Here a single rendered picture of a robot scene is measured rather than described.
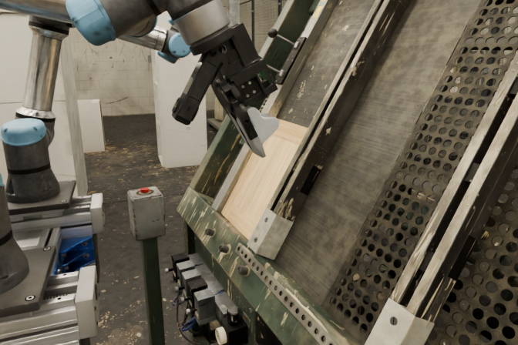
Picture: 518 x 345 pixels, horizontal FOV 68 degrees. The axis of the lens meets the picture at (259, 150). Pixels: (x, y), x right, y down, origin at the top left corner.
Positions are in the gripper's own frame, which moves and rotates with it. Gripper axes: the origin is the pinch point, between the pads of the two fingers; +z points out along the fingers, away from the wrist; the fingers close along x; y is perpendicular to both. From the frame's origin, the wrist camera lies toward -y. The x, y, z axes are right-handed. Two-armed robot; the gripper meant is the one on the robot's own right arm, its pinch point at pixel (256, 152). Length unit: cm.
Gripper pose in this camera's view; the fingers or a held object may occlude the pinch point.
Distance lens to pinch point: 65.1
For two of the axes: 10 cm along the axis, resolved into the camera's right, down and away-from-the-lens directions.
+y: 8.4, -5.2, 1.6
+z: 4.3, 8.2, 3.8
